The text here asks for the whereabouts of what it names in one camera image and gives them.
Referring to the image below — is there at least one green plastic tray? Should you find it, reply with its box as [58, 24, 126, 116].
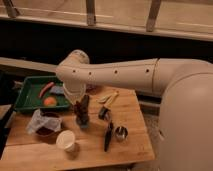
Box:
[14, 76, 70, 113]

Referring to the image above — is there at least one dark grapes bunch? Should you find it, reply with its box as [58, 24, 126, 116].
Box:
[74, 102, 89, 124]

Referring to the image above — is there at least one white paper cup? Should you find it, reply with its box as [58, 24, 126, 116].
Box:
[56, 130, 76, 152]

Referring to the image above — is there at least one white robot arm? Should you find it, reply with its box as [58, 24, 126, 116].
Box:
[56, 50, 213, 171]

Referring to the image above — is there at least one red sausage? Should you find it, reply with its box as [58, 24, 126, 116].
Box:
[39, 82, 54, 98]

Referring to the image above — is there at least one small metal cup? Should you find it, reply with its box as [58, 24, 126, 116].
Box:
[115, 126, 128, 141]

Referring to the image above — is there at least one blue sponge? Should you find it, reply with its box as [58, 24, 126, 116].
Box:
[50, 86, 64, 95]

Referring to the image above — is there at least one orange fruit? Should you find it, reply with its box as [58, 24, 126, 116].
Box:
[43, 96, 57, 107]

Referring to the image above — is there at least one yellow banana peel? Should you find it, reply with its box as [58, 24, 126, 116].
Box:
[97, 91, 119, 108]

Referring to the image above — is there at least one blue plastic cup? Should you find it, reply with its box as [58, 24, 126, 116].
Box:
[76, 121, 89, 130]

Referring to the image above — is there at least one crumpled plastic bag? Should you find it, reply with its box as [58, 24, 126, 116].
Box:
[26, 109, 62, 134]

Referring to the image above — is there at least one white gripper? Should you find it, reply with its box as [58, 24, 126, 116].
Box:
[63, 83, 86, 105]

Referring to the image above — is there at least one purple bowl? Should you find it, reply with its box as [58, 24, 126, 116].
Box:
[86, 84, 100, 93]

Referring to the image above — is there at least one dark brown bowl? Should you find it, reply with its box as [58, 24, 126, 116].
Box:
[36, 112, 61, 136]

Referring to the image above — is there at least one black rectangular block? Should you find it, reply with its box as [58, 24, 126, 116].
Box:
[81, 95, 90, 108]

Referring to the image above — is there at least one wooden table board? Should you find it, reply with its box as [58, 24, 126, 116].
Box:
[0, 87, 154, 171]

